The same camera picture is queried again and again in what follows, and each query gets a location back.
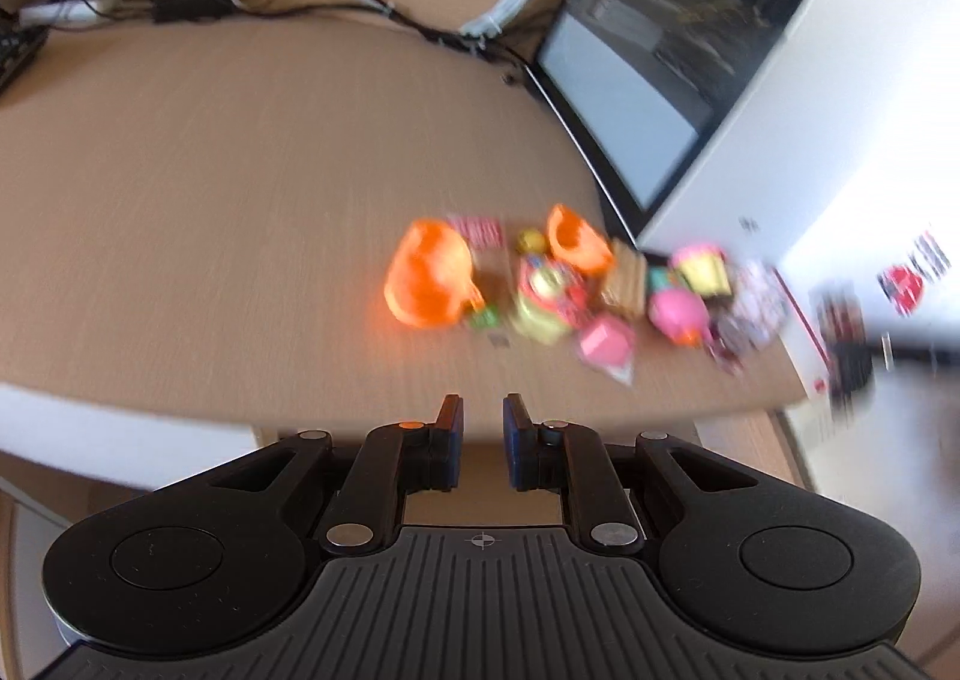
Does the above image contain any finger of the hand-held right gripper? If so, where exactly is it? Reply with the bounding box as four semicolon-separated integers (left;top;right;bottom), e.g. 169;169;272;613
870;331;960;381

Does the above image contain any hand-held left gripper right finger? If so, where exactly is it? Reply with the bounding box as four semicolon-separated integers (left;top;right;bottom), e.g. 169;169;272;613
501;393;758;555

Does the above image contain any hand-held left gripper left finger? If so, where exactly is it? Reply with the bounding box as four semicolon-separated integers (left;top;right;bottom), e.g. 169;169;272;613
206;393;466;555

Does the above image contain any colorful charm keychain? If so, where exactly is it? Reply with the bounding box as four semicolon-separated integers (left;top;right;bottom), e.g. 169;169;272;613
508;226;597;347

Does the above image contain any clear plastic bag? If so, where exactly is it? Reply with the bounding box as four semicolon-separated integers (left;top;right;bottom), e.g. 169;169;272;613
709;260;788;377

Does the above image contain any orange plastic cup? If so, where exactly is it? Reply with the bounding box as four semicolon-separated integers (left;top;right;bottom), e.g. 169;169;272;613
382;218;487;330
546;203;612;274

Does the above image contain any wooden drawer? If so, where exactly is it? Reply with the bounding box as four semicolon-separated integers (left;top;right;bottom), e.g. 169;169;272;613
0;408;818;531

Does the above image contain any pink white printed packet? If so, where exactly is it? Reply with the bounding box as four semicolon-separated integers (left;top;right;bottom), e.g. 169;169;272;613
448;213;505;252

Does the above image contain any pink yellow small box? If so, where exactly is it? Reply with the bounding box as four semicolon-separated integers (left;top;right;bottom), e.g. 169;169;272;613
670;243;732;300

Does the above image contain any pink eraser in clear package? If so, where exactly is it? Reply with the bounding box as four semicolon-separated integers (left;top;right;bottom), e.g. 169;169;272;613
574;314;640;390

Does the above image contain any wooden toy block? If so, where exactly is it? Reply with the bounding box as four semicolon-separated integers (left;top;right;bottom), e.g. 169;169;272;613
600;239;647;319

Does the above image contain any pink animal toy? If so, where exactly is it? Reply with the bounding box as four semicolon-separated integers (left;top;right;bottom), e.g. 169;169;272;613
645;267;713;349

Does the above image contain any black power adapter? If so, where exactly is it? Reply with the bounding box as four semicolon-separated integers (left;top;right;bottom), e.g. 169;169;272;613
154;0;230;22

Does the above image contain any white adapter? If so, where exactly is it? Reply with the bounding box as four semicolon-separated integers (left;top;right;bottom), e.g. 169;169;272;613
19;0;121;27

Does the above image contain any black keyboard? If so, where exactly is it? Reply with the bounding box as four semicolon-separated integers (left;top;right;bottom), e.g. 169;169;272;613
0;12;50;96

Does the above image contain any black power cable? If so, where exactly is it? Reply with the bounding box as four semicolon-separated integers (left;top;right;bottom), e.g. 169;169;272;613
112;0;541;88

